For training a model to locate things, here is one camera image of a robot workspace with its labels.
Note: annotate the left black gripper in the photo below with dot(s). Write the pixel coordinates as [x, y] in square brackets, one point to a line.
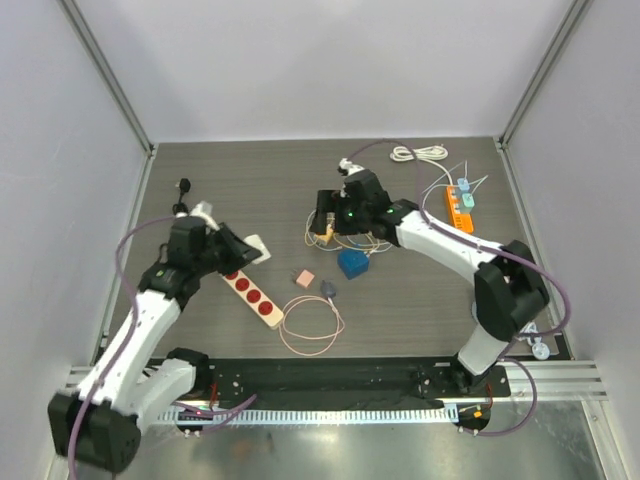
[240, 254]

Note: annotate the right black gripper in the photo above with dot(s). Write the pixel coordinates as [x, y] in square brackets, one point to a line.
[325, 211]

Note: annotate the yellow charger plug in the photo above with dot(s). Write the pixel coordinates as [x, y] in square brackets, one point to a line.
[325, 239]

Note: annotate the blue cube adapter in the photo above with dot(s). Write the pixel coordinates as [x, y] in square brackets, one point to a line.
[353, 263]

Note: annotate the pink charger plug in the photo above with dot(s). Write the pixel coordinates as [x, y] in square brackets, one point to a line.
[303, 278]

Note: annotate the beige power strip red sockets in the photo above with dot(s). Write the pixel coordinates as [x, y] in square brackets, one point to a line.
[255, 298]

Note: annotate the white adapter plug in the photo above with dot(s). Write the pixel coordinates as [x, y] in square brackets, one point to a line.
[256, 242]

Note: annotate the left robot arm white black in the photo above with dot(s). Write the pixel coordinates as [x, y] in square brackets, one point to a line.
[102, 421]

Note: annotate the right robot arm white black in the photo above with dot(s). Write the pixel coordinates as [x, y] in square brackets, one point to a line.
[509, 291]

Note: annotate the light blue charger plug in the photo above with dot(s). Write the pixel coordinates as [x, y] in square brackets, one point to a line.
[463, 185]

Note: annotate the teal charger plug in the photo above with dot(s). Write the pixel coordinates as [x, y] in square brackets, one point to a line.
[468, 201]

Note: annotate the grey small adapter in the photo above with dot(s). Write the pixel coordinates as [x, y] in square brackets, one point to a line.
[328, 290]

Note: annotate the orange power strip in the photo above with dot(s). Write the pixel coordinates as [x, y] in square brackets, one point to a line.
[459, 217]

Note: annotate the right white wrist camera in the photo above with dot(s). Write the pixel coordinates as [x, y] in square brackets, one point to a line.
[347, 167]

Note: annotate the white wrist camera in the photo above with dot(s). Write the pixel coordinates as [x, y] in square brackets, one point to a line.
[203, 210]
[347, 167]

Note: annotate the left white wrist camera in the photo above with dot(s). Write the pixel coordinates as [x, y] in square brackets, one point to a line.
[203, 210]

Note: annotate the black mounting base plate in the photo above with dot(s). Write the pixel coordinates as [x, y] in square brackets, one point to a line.
[348, 384]

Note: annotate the slotted cable duct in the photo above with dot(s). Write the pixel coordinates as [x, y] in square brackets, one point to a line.
[447, 414]

